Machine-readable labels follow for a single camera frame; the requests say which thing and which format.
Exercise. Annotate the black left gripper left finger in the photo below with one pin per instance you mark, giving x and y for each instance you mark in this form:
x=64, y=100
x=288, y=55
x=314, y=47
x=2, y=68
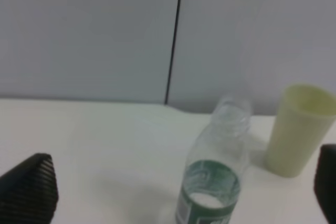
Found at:
x=29, y=191

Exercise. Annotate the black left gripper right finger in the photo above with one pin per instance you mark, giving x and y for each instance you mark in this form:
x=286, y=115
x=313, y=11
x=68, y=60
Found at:
x=324, y=181

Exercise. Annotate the clear bottle green label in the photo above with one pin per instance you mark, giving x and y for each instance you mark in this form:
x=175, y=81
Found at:
x=216, y=162

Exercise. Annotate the pale green plastic cup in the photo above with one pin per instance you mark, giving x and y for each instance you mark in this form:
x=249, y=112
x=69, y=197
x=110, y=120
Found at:
x=304, y=116

